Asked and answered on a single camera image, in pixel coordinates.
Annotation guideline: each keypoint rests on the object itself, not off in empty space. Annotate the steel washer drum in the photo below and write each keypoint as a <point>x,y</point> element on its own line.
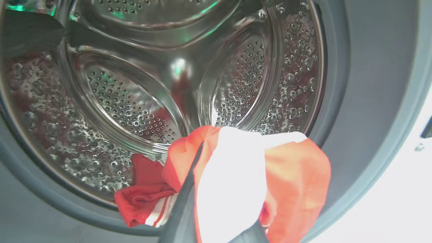
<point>135,101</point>

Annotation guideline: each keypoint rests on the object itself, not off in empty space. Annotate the red and white garment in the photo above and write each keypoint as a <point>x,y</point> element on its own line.
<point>297,189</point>

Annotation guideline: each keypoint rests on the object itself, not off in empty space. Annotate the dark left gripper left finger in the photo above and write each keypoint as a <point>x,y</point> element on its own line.
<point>184,209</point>

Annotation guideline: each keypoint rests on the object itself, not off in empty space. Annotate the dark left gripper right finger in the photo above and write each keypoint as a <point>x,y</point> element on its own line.
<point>251,236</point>

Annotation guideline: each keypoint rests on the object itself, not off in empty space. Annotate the white washing machine body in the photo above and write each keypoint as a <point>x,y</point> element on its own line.
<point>398,202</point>

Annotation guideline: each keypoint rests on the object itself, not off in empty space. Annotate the grey rubber door gasket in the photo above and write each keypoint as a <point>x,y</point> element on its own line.
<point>357,101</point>

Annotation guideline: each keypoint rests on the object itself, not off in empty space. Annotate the black door latch slot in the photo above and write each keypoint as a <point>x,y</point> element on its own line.
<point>428,129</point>

